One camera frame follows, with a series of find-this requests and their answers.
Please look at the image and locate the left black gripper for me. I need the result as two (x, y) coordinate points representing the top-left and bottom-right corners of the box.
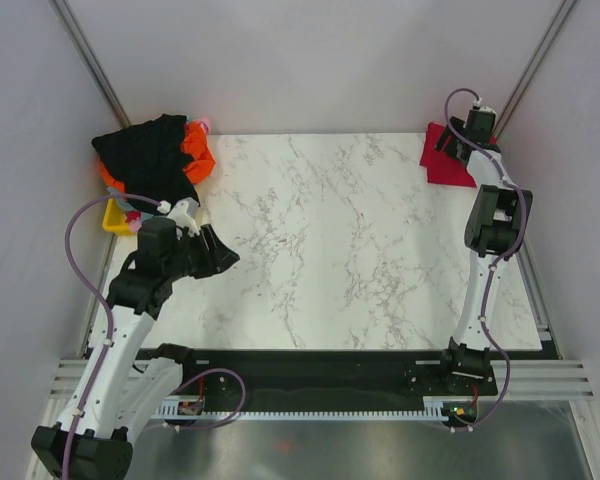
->
(163, 224), (239, 282)

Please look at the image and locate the crimson red t shirt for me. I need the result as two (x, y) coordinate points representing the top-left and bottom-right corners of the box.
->
(419, 122), (476, 188)

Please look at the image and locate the yellow plastic basket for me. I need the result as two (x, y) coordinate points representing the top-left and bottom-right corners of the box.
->
(102, 197), (141, 236)

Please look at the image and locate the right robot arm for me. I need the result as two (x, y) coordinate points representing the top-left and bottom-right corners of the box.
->
(435, 105), (533, 395)

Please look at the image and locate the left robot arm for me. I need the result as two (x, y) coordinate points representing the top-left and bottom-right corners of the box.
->
(31, 217), (239, 479)

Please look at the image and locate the grey blue garment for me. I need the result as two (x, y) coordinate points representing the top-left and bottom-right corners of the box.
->
(107, 187), (154, 223)

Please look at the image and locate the orange t shirt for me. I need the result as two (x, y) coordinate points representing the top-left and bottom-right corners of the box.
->
(98, 122), (217, 194)

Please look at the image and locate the black t shirt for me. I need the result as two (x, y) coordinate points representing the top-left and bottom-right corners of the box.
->
(91, 114), (199, 204)

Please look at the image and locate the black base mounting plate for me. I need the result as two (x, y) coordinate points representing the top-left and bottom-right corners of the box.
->
(138, 344), (498, 410)

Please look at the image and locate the pink garment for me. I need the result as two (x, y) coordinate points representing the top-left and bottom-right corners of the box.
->
(193, 117), (211, 135)

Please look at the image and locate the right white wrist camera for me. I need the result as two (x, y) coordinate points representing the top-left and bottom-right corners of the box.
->
(472, 99), (496, 115)

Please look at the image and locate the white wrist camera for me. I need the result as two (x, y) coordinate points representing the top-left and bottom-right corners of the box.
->
(472, 99), (496, 115)
(157, 197), (200, 237)

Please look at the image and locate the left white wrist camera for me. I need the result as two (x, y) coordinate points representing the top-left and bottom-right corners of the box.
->
(157, 197), (200, 237)

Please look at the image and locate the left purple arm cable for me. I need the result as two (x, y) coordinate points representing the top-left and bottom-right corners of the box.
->
(63, 195), (246, 480)

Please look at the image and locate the right aluminium frame post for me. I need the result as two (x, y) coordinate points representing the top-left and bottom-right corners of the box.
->
(495, 0), (580, 138)

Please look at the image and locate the aluminium frame post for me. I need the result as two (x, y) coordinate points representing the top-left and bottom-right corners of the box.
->
(495, 0), (580, 138)
(49, 0), (131, 127)

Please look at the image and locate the left aluminium rail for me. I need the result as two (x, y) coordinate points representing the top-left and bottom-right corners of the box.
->
(49, 359), (88, 399)

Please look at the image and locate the aluminium rail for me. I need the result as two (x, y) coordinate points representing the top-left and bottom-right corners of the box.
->
(49, 359), (88, 399)
(505, 360), (594, 401)

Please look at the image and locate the right aluminium rail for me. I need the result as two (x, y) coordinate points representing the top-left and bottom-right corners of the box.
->
(505, 360), (594, 401)

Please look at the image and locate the left aluminium frame post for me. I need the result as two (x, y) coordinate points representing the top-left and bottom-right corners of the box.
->
(49, 0), (131, 127)

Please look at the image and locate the white slotted cable duct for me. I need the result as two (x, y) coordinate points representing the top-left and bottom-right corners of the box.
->
(151, 397), (449, 422)

